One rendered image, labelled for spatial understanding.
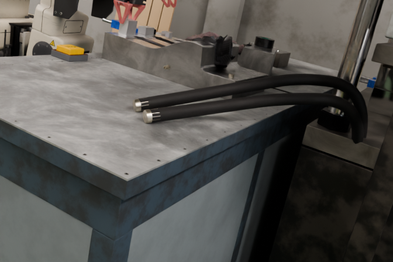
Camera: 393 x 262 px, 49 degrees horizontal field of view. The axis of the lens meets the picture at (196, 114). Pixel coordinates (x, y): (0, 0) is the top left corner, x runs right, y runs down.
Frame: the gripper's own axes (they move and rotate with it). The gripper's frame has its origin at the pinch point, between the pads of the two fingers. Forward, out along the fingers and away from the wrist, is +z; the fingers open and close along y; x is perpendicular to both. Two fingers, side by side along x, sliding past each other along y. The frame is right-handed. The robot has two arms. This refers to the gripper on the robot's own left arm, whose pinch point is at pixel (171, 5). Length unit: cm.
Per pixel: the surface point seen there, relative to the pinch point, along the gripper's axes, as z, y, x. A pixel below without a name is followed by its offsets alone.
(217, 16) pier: -7, 224, 44
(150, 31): 10.4, -26.5, 0.0
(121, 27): 7.3, -39.5, 4.2
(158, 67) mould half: 23, -49, -10
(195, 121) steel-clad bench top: 37, -82, -31
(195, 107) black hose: 33, -86, -33
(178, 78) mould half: 28, -51, -16
